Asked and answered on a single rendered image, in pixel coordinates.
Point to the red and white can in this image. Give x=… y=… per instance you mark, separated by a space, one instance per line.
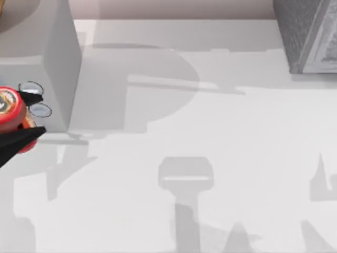
x=14 y=117

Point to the white sink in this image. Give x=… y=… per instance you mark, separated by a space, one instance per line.
x=52 y=52

